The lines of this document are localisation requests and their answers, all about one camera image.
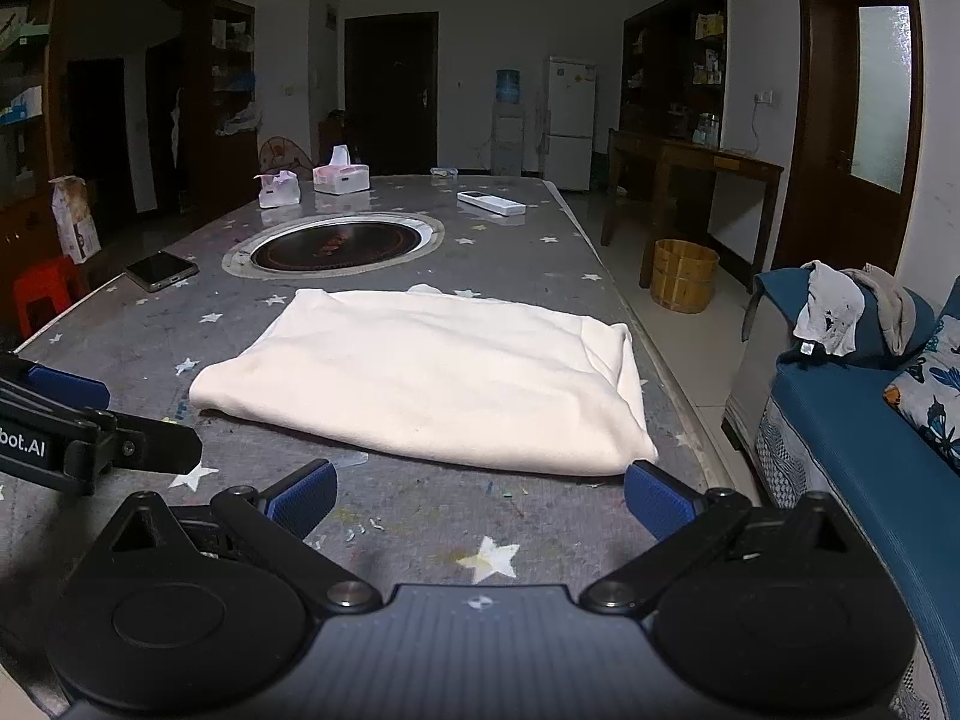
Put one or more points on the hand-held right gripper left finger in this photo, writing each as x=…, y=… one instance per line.
x=304, y=499

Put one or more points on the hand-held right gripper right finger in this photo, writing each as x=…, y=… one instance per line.
x=660, y=502

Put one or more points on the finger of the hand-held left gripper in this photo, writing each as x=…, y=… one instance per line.
x=150, y=446
x=67, y=390

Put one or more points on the cream white garment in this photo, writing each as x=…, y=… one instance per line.
x=435, y=375

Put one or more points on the red plastic stool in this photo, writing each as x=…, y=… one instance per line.
x=49, y=289

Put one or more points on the dark smartphone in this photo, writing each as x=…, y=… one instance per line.
x=161, y=270

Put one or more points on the paper bag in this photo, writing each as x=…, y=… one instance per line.
x=75, y=221

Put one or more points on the blue sofa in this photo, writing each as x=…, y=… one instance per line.
x=847, y=450

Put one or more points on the wooden bucket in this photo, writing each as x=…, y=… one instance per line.
x=682, y=277

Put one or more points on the dark wooden cabinet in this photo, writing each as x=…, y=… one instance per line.
x=30, y=150

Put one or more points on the spotted white cloth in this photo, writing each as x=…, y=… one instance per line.
x=829, y=311

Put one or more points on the round built-in induction cooker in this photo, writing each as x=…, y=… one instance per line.
x=337, y=244

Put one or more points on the dark shelf with clutter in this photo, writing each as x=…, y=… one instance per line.
x=221, y=157

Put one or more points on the grey star-printed tablecloth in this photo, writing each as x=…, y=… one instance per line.
x=525, y=255

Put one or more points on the white soft tissue pack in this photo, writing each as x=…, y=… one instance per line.
x=279, y=193

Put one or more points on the leaf-patterned cushion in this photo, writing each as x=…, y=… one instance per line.
x=930, y=397

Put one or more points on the grey beige cloth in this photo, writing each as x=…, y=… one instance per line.
x=900, y=311

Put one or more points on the white tissue box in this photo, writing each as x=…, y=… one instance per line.
x=343, y=178

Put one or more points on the white remote control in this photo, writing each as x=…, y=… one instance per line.
x=491, y=202

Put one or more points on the brown wooden desk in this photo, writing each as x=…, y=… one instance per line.
x=720, y=161

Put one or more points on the small white packet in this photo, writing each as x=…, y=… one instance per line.
x=444, y=172

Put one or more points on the glass jar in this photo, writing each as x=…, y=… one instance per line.
x=706, y=131

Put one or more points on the brown door with frosted glass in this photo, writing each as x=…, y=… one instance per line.
x=825, y=165

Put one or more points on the white refrigerator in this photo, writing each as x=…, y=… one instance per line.
x=570, y=127

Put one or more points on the white water dispenser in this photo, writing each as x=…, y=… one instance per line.
x=508, y=139

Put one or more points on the dark wooden door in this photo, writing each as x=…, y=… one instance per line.
x=390, y=97

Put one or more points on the blue water bottle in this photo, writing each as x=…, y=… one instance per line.
x=508, y=87

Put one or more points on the dark wooden bookshelf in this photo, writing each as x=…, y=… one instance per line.
x=675, y=60

